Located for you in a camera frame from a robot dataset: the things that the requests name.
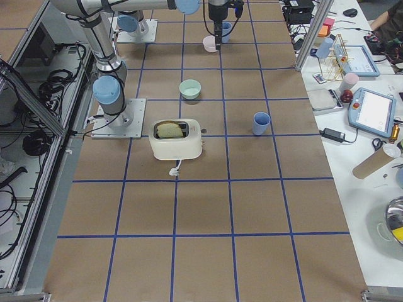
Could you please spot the red apple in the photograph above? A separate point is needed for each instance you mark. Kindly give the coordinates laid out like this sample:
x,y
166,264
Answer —
x,y
346,96

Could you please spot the white toaster plug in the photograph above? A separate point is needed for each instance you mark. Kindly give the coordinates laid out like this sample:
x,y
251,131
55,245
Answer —
x,y
175,170

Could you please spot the steel pot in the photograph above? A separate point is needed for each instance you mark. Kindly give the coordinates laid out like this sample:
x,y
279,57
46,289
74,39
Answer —
x,y
390,229

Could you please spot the white toaster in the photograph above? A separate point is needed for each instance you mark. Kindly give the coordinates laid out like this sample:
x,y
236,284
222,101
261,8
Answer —
x,y
187,147

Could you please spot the bread slice in toaster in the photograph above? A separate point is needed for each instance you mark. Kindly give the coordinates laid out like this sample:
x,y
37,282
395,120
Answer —
x,y
169,130

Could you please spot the black power adapter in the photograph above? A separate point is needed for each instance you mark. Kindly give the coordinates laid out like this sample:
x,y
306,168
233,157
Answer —
x,y
334,135

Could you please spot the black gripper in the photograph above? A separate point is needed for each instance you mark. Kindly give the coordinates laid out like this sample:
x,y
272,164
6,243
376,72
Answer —
x,y
216,12

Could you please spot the pink cup on desk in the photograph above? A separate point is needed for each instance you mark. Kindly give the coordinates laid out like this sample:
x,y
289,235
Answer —
x,y
349,80

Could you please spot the pink plastic bowl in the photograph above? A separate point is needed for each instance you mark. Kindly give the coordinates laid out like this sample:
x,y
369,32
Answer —
x,y
209,44

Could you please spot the grey kitchen scale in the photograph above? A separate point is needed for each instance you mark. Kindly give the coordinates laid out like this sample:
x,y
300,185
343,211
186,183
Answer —
x,y
324,101

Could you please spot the gold wire rack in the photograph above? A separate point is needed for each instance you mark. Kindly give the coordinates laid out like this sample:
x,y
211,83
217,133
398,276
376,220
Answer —
x,y
331,67

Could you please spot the green plastic bowl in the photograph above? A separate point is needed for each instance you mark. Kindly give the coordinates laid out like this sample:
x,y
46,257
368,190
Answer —
x,y
190,89

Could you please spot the blue plastic cup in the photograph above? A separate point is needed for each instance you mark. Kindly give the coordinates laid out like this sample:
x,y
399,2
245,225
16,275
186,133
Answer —
x,y
261,121
226,29

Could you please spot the aluminium frame post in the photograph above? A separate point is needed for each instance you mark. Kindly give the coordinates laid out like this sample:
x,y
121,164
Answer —
x,y
320,16

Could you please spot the blue teach pendant tablet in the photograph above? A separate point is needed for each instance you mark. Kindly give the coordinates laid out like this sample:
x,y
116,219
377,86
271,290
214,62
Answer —
x,y
372,112

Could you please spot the cardboard tube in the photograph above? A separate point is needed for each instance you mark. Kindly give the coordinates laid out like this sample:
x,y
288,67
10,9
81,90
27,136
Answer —
x,y
377,160

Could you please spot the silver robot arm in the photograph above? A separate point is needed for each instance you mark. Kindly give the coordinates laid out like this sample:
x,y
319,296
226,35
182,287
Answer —
x,y
128,28
109,88

